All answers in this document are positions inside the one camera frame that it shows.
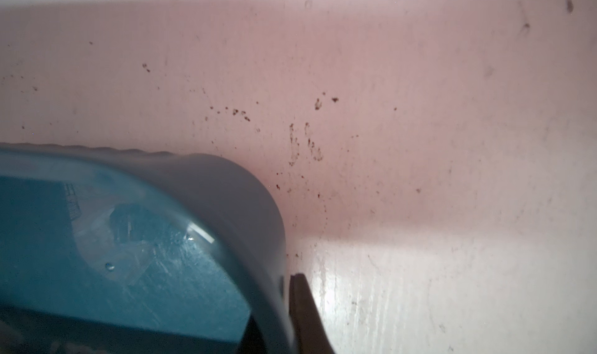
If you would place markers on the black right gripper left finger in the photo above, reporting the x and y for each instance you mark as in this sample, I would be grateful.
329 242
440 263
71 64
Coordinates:
252 341

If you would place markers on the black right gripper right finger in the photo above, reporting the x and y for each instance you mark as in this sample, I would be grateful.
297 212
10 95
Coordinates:
309 330

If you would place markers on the dark teal storage box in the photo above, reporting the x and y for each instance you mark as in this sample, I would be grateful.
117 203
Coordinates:
126 251

